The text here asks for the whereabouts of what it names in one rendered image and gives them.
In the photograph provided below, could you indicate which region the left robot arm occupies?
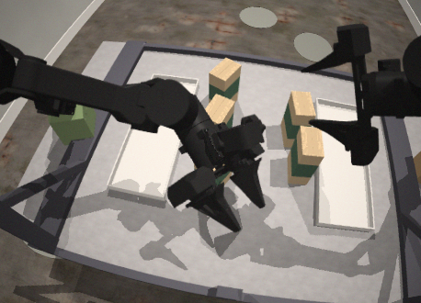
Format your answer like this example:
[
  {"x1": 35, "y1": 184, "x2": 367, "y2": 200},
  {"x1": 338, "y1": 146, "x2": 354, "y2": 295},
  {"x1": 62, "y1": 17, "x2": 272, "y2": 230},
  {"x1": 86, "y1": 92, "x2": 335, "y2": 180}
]
[{"x1": 0, "y1": 39, "x2": 266, "y2": 162}]

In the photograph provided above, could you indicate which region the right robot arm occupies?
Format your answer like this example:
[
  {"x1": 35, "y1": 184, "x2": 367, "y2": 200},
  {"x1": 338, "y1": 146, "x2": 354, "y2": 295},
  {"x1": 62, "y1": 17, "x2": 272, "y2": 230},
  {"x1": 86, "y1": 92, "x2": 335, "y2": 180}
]
[{"x1": 372, "y1": 36, "x2": 421, "y2": 117}]

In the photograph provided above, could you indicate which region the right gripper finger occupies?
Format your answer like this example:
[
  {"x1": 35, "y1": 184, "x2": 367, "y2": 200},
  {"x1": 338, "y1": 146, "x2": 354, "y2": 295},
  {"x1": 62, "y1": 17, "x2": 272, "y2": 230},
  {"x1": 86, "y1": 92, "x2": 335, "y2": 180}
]
[
  {"x1": 309, "y1": 119, "x2": 358, "y2": 152},
  {"x1": 301, "y1": 42, "x2": 347, "y2": 73}
]

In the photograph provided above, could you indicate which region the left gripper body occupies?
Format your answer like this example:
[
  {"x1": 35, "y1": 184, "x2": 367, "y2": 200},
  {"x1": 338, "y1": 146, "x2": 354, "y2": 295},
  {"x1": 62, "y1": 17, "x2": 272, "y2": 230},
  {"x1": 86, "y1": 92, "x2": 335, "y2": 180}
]
[{"x1": 167, "y1": 119, "x2": 265, "y2": 208}]

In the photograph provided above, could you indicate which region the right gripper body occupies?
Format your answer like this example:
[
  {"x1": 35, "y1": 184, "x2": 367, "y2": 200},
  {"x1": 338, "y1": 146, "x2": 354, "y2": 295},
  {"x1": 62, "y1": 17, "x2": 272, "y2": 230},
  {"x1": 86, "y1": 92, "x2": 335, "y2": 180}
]
[{"x1": 336, "y1": 24, "x2": 415, "y2": 166}]

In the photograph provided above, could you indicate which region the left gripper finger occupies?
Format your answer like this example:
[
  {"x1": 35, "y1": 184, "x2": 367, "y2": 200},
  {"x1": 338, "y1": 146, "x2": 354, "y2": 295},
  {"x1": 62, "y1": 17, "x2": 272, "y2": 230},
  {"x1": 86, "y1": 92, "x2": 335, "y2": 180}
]
[
  {"x1": 229, "y1": 157, "x2": 266, "y2": 208},
  {"x1": 185, "y1": 182, "x2": 241, "y2": 232}
]

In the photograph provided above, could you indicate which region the white long shallow tray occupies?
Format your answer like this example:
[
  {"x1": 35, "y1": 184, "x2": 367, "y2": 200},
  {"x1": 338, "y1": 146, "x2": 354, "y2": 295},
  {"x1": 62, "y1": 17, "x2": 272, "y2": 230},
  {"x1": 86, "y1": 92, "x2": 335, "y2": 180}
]
[
  {"x1": 107, "y1": 73, "x2": 199, "y2": 201},
  {"x1": 314, "y1": 98, "x2": 375, "y2": 231}
]

